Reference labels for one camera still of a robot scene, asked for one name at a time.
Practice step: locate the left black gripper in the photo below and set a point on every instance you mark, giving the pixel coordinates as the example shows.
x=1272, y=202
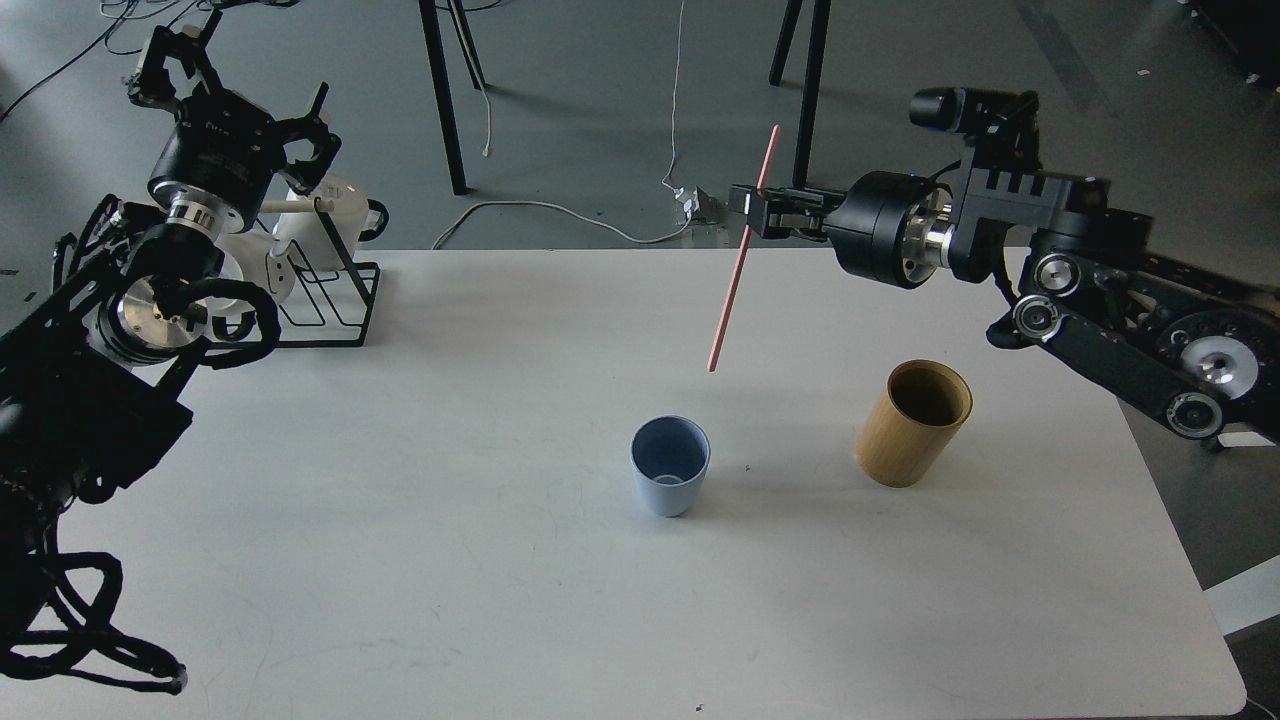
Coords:
x=215, y=150

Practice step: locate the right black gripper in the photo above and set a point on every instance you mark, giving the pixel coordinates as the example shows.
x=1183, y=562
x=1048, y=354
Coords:
x=890, y=227

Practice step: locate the blue plastic cup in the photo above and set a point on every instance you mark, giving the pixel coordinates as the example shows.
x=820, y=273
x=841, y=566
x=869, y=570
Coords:
x=670, y=455

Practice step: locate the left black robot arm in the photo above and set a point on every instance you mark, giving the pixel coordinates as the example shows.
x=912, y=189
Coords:
x=92, y=377

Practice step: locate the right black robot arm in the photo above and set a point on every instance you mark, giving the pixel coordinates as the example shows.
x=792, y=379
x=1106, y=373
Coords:
x=1193, y=350

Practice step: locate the bamboo wooden cup holder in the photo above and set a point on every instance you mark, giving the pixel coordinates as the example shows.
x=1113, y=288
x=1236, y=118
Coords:
x=921, y=408

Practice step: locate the black table leg right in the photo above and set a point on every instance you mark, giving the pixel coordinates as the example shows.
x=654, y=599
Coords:
x=814, y=65

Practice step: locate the black table leg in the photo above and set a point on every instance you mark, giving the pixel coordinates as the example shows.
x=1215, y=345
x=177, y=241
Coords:
x=814, y=65
x=441, y=83

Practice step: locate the white power plug adapter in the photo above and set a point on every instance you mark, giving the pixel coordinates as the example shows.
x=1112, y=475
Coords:
x=698, y=207

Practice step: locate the white mug front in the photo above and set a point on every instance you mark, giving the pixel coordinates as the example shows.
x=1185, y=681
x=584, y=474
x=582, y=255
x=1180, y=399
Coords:
x=260, y=258

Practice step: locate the white mug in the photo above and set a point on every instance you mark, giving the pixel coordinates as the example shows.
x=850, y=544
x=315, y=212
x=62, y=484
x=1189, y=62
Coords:
x=260, y=258
x=333, y=219

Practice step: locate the white mug rear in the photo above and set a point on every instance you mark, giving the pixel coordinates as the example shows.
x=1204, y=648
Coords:
x=333, y=219

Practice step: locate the black table leg left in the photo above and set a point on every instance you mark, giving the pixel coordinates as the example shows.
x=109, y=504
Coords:
x=441, y=83

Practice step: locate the black wire mug rack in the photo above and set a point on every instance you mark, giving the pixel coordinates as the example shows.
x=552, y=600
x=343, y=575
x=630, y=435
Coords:
x=330, y=309

